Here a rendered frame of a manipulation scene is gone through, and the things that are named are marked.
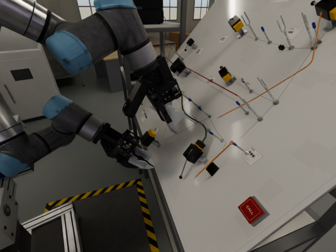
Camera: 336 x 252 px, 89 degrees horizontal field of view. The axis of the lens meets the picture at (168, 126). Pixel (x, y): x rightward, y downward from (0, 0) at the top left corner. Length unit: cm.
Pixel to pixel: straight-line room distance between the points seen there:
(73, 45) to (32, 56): 291
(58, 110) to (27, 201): 181
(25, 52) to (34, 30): 279
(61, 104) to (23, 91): 288
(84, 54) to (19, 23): 15
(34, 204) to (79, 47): 197
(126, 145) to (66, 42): 30
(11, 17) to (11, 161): 32
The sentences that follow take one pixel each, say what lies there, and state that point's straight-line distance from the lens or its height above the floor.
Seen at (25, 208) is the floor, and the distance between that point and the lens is 224.
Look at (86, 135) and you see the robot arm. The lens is 54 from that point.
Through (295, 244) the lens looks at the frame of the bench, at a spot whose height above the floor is 80.
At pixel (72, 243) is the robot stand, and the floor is 23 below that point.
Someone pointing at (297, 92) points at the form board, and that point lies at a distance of 68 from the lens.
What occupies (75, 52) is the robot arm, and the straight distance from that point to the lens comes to 37.
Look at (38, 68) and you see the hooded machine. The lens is 330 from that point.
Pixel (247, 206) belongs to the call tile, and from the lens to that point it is 56.
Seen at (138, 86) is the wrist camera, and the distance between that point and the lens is 46.
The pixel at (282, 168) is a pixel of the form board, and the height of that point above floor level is 118.
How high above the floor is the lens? 155
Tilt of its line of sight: 34 degrees down
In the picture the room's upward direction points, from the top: straight up
